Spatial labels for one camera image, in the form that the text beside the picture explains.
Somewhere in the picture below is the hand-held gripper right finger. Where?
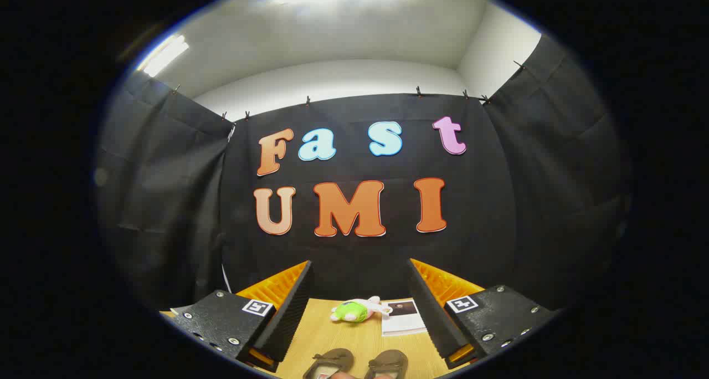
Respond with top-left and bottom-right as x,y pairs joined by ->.
408,258 -> 559,370

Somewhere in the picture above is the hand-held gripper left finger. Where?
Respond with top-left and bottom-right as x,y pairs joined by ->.
166,260 -> 315,374

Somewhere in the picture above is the brown fuzzy bow shoe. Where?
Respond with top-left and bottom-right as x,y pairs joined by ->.
303,349 -> 355,379
364,350 -> 409,379

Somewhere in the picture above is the white book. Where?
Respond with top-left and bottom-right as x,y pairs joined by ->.
381,299 -> 428,337

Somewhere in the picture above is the green plush toy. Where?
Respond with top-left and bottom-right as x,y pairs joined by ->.
331,296 -> 393,324

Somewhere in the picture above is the black backdrop cloth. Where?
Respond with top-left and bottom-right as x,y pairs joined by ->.
95,33 -> 632,313

